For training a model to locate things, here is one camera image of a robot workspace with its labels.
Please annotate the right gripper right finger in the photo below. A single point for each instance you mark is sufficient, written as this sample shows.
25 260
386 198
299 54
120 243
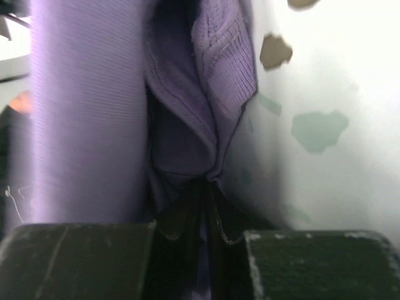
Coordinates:
249 259

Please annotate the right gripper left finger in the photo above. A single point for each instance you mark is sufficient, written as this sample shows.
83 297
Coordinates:
153 260

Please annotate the purple t shirt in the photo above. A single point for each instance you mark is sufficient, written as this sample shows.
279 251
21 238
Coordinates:
132 100

